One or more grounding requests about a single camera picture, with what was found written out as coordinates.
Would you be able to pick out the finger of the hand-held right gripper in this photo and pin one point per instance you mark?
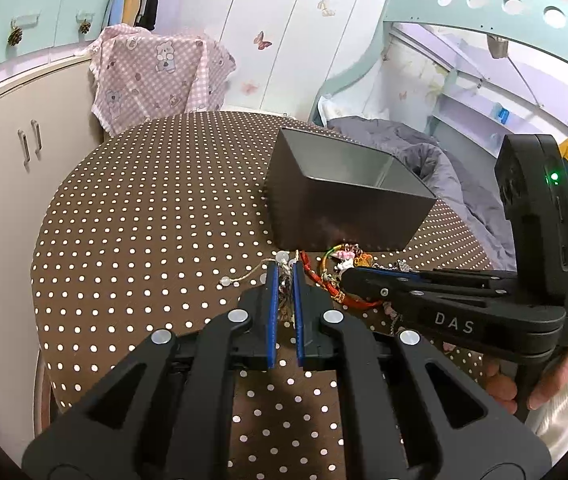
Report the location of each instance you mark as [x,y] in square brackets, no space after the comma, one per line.
[464,276]
[414,305]

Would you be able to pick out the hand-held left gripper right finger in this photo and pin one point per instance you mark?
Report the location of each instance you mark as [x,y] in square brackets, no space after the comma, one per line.
[300,310]

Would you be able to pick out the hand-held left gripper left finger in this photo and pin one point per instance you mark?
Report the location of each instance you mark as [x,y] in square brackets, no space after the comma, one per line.
[272,310]

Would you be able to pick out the grey metal box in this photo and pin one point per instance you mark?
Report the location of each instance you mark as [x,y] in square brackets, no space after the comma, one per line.
[344,220]

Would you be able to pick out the person's right hand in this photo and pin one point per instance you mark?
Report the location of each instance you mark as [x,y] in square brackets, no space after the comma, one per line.
[501,387]

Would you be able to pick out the grey duvet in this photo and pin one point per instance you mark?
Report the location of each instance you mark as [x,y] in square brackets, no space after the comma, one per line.
[444,170]

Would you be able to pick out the small blue bottle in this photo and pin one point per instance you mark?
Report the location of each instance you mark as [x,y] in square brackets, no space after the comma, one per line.
[501,112]

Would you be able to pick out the grey hanging pouch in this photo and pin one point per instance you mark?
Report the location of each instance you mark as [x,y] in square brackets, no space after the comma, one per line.
[498,46]

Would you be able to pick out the pale pink butterfly sticker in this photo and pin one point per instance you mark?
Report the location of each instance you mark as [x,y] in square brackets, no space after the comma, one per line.
[250,87]

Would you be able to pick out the pink checked bear cloth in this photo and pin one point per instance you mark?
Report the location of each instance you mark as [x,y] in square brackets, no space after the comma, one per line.
[163,75]

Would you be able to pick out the pine cone ornament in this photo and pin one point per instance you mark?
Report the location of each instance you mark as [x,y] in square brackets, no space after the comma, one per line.
[84,27]
[15,36]

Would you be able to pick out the mint green drawer unit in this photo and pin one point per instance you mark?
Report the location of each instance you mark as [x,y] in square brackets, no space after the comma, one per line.
[38,15]

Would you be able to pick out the mint green bed frame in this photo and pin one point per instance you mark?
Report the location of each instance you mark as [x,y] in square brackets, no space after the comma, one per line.
[414,7]

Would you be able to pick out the pink butterfly wall sticker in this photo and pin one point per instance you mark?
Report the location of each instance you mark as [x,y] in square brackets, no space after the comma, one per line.
[262,41]

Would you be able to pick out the beige butterfly wall sticker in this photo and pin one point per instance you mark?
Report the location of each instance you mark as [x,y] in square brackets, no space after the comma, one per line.
[327,6]

